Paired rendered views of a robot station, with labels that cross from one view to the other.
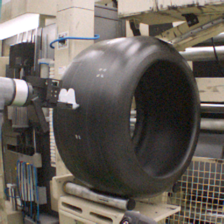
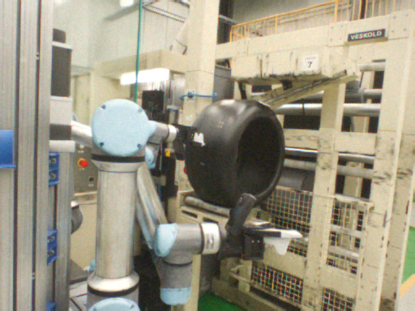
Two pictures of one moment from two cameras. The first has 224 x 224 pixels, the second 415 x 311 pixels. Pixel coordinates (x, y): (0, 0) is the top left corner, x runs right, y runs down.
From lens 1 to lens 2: 0.49 m
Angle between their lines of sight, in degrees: 3
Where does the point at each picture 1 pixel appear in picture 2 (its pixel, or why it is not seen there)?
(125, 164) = (231, 183)
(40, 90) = (182, 133)
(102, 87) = (220, 134)
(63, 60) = (190, 110)
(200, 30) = (292, 93)
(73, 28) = (198, 87)
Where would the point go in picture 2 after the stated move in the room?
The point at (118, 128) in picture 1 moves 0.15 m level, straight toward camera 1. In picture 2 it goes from (228, 160) to (230, 164)
